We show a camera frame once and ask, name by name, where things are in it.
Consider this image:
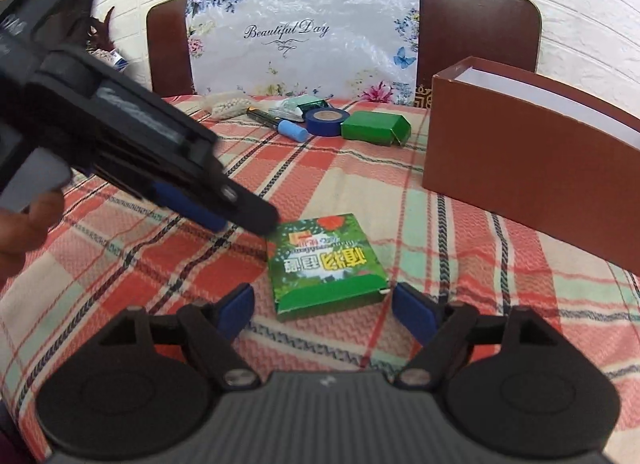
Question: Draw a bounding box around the plain green box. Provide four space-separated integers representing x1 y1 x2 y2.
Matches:
340 110 412 147

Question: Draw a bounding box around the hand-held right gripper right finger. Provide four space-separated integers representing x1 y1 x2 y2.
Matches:
392 282 559 391

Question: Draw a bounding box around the clear packet with green contents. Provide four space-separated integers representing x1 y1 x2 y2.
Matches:
269 96 332 123

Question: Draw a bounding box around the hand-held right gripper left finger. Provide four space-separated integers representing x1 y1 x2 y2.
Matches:
94 282 262 391

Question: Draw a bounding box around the small blue white box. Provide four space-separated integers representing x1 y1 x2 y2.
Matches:
92 46 129 75

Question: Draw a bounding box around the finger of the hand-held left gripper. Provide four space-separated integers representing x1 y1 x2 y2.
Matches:
148 181 228 233
210 164 281 236

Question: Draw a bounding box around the green printed box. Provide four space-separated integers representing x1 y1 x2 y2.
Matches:
267 213 390 323

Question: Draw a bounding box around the dark red plant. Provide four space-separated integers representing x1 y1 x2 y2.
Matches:
87 6 119 52

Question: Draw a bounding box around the blue tape roll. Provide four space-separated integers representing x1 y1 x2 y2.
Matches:
305 107 352 137

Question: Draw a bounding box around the brown cardboard box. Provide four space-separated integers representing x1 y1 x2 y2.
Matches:
421 56 640 275

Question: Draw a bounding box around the bag of white beads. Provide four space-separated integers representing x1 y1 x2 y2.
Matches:
202 92 252 120

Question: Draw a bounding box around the black marker with blue cap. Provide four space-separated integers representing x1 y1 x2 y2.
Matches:
246 107 309 143

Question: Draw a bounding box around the plaid tablecloth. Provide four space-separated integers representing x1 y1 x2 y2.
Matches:
0 92 640 464

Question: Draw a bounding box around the floral printed plastic sheet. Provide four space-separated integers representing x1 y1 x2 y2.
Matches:
184 0 421 105

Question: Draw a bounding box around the person's left hand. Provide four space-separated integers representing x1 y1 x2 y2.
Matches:
0 189 67 291

